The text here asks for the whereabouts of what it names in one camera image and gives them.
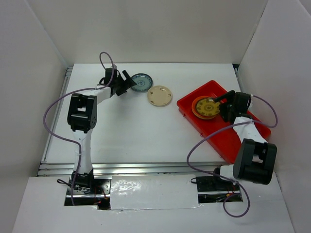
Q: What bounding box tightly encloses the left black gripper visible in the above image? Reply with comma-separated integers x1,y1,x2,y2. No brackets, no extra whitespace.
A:
114,70,136,97

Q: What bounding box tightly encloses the yellow patterned plate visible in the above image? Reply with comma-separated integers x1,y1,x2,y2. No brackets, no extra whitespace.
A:
195,98,220,119

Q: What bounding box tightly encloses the blue patterned plate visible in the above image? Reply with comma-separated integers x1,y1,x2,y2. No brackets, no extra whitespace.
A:
131,73,153,93

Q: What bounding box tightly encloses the orange plate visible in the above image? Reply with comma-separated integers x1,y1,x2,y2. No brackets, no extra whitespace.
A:
191,96,210,120

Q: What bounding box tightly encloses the beige floral plate back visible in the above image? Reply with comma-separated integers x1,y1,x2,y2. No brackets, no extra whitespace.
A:
147,85,173,107

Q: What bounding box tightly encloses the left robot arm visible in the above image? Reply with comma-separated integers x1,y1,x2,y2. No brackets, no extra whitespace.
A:
67,68,136,194

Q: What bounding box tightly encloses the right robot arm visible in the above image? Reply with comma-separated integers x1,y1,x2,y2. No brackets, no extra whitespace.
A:
213,90,278,185

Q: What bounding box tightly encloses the red plastic bin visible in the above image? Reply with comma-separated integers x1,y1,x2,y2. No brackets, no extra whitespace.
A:
176,80,272,164

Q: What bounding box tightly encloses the white foil-taped panel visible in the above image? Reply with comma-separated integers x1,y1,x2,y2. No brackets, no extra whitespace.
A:
110,175,200,210

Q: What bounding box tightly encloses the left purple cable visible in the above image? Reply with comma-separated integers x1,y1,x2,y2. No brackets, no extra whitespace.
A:
43,51,115,206

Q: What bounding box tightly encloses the aluminium rail frame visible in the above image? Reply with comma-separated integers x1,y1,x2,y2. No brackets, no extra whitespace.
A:
36,67,270,178

